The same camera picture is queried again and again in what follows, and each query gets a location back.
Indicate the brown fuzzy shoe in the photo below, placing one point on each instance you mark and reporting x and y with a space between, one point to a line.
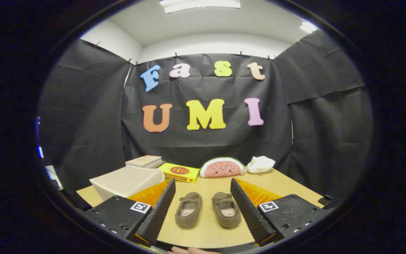
189 210
226 210

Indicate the grey spine book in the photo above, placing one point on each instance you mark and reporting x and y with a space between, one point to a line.
158 164

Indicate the cream fabric storage box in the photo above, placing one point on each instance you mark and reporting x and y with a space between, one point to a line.
125 181

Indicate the yellow book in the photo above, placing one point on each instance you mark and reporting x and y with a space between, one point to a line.
178 172

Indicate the white plush toy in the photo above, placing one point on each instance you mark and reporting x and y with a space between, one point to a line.
261 164

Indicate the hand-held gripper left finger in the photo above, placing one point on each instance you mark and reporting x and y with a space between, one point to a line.
159 211

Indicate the beige book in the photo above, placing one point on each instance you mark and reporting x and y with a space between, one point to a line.
143 161

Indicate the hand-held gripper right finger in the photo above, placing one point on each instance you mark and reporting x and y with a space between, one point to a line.
248 211

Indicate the ceiling light panel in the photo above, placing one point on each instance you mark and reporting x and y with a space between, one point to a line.
199 4
307 27

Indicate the watermelon slice plush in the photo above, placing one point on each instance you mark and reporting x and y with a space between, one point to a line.
222 168

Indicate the black table clamp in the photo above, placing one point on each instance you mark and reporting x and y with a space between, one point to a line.
324 200

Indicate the black backdrop cloth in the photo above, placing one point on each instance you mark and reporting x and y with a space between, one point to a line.
83 123

